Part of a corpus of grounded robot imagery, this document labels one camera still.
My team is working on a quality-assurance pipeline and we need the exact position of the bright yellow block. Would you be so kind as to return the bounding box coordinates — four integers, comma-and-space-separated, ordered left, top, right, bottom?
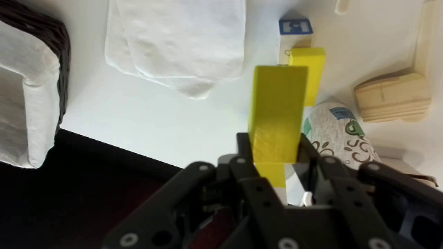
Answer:
248, 64, 311, 188

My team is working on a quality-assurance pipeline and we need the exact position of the black basket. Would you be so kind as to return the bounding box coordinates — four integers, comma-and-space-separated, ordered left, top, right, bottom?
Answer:
0, 0, 72, 127

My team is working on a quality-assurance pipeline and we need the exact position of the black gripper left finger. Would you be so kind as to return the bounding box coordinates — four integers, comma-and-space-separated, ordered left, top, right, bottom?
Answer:
102, 131, 288, 249

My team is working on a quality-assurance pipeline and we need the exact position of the white paper napkin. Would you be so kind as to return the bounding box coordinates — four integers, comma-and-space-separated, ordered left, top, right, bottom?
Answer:
104, 0, 247, 100

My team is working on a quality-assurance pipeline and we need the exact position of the small blue white block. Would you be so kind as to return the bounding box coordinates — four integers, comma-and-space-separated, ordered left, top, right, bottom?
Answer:
279, 17, 315, 36

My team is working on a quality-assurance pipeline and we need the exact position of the wooden toy car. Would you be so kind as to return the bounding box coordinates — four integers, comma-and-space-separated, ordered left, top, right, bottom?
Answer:
354, 70, 432, 124

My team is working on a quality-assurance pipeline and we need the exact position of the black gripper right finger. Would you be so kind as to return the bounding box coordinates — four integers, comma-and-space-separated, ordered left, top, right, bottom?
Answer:
300, 135, 443, 249

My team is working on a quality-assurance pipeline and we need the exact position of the dark bench seat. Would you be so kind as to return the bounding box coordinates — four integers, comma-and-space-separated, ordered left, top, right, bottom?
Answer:
0, 127, 186, 249

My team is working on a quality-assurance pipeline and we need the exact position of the pale yellow block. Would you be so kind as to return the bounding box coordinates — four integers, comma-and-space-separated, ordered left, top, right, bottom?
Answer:
287, 46, 327, 108

